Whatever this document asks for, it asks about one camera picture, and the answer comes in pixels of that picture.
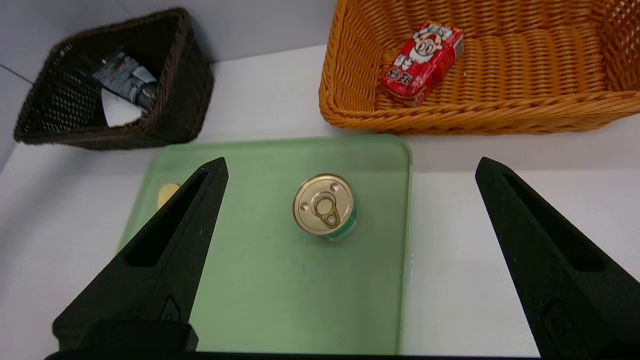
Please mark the tin can with gold lid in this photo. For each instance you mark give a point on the tin can with gold lid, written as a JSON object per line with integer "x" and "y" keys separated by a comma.
{"x": 325, "y": 205}

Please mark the red drink carton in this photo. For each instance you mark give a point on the red drink carton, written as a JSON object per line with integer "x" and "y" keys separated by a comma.
{"x": 420, "y": 65}

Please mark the orange wicker basket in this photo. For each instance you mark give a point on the orange wicker basket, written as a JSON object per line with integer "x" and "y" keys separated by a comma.
{"x": 500, "y": 112}

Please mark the dark brown wicker basket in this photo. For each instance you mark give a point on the dark brown wicker basket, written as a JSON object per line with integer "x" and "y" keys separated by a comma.
{"x": 180, "y": 115}

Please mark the dark green squeeze tube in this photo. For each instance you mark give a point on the dark green squeeze tube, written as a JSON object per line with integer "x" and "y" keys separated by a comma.
{"x": 125, "y": 77}

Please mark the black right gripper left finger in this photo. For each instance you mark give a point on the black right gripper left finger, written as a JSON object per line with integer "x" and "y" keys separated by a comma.
{"x": 165, "y": 270}

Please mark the light green plastic tray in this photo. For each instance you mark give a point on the light green plastic tray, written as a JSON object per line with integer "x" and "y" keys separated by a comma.
{"x": 275, "y": 290}

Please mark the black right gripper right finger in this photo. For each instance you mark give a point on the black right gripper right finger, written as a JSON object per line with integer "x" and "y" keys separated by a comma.
{"x": 550, "y": 270}

